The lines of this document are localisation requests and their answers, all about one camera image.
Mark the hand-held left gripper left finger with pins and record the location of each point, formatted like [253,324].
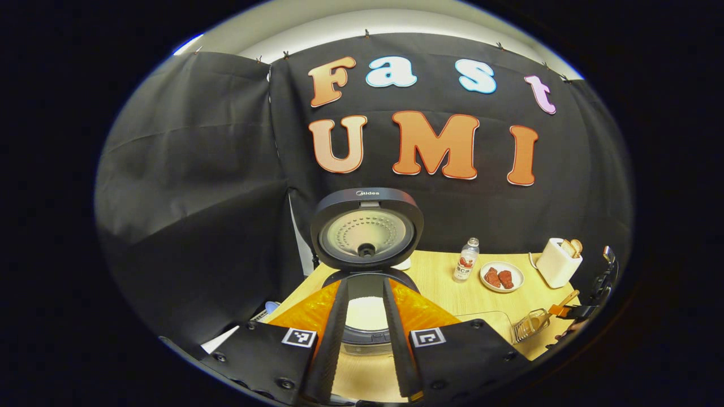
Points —
[328,362]

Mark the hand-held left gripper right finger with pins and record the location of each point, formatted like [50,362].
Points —
[401,362]

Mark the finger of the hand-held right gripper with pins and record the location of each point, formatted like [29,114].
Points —
[582,312]

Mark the white rice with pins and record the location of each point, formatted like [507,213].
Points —
[366,314]

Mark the dark grey rice cooker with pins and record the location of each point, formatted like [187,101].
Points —
[367,232]

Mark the toast bread slice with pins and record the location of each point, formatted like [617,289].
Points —
[567,247]
[576,245]

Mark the white toaster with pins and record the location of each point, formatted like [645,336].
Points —
[554,265]

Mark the small blue object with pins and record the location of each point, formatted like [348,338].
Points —
[272,307]

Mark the white vented device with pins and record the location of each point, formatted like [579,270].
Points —
[260,315]

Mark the red meat slice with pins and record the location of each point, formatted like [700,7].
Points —
[492,277]
[506,279]

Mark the white round plate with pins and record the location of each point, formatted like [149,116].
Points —
[502,288]

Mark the clear glass container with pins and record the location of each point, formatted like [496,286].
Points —
[486,328]

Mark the white board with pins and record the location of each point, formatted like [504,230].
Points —
[223,339]

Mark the clear plastic drink bottle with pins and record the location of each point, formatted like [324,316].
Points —
[466,263]

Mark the black backdrop cloth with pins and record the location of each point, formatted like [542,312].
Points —
[198,198]

